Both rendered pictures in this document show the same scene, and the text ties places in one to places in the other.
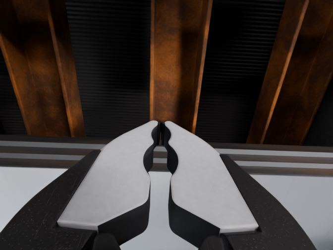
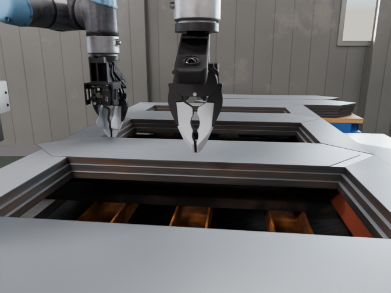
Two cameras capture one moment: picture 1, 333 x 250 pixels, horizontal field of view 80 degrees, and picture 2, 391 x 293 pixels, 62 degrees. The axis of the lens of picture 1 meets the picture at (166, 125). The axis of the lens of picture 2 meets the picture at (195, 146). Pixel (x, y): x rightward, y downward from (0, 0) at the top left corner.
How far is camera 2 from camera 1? 0.49 m
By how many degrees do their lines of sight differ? 47
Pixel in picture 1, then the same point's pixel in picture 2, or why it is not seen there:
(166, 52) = not seen: hidden behind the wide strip
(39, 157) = (268, 171)
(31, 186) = (271, 159)
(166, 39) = not seen: hidden behind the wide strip
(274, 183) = (137, 157)
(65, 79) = not seen: hidden behind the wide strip
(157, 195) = (202, 156)
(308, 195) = (118, 154)
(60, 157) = (256, 170)
